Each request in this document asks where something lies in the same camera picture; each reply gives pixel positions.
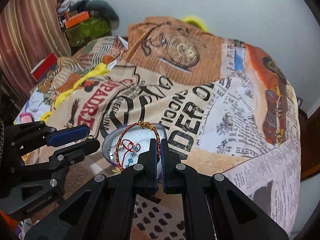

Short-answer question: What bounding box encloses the silver ring bracelet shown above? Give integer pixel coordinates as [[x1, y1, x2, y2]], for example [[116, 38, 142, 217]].
[[107, 144, 123, 160]]

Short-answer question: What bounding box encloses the purple heart jewelry box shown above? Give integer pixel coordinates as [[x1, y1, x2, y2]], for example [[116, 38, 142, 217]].
[[102, 126, 156, 168]]

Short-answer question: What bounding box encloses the red gold braided bracelet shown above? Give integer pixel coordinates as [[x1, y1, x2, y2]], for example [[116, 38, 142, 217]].
[[114, 121, 164, 181]]

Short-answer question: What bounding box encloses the red white box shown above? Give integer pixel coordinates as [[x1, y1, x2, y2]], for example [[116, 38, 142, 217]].
[[30, 53, 57, 83]]

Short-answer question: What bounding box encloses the newspaper print bed cover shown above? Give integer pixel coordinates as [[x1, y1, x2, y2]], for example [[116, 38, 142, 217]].
[[27, 16, 301, 233]]

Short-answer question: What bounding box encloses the striped red curtain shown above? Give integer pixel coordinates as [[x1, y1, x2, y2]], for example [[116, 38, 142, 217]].
[[1, 0, 71, 101]]

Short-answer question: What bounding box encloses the green patterned cloth box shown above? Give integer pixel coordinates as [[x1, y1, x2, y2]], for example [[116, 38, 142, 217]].
[[65, 17, 111, 47]]

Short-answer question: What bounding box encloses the orange box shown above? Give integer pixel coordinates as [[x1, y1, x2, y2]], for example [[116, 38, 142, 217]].
[[65, 11, 89, 29]]

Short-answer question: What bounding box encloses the brown wooden wardrobe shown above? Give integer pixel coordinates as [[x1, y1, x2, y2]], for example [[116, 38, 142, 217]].
[[298, 100, 319, 180]]

